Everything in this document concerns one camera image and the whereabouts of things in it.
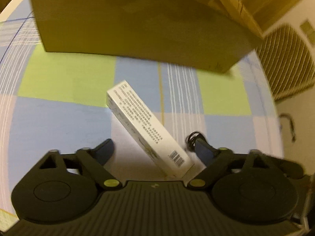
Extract wall socket plate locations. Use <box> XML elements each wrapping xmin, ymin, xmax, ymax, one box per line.
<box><xmin>299</xmin><ymin>19</ymin><xmax>315</xmax><ymax>46</ymax></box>

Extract narrow white barcode box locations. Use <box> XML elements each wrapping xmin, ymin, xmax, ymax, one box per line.
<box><xmin>107</xmin><ymin>80</ymin><xmax>194</xmax><ymax>178</ymax></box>

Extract checked tablecloth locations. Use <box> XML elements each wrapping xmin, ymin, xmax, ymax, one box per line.
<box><xmin>1</xmin><ymin>0</ymin><xmax>284</xmax><ymax>217</ymax></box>

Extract quilted chair cushion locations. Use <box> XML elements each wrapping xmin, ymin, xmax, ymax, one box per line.
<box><xmin>256</xmin><ymin>24</ymin><xmax>314</xmax><ymax>100</ymax></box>

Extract brown cardboard box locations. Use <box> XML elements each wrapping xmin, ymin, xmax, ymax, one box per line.
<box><xmin>31</xmin><ymin>0</ymin><xmax>262</xmax><ymax>73</ymax></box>

